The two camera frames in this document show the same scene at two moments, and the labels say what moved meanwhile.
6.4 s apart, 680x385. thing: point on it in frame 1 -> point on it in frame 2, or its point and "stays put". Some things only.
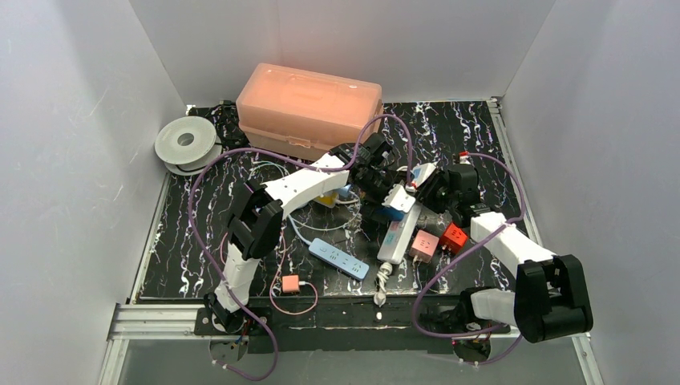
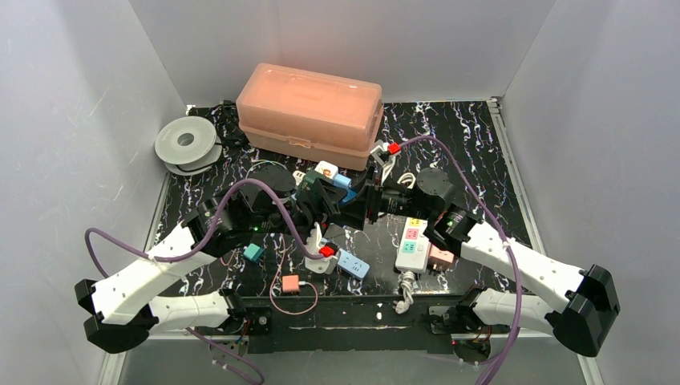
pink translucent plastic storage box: (305, 113) stays put
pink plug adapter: (423, 245) -> (440, 259)
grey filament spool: (184, 145) stays put
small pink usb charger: (290, 283) stays put
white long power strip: (398, 235) -> (414, 249)
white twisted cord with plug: (382, 276) -> (402, 306)
